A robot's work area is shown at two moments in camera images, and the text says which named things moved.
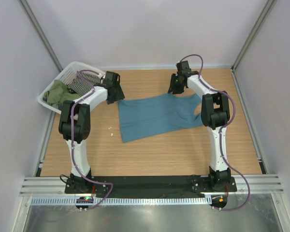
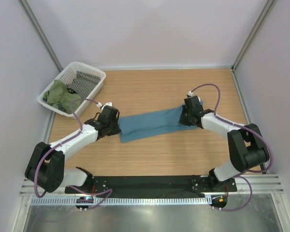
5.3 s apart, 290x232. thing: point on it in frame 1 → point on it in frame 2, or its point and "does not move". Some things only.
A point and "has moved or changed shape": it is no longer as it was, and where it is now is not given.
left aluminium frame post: x=30 y=15 does not move
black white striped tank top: x=84 y=82 does not move
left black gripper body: x=118 y=94 → x=114 y=127
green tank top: x=58 y=93 does not move
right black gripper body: x=175 y=86 → x=185 y=119
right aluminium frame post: x=268 y=7 does not move
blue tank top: x=141 y=117 has moved or changed shape
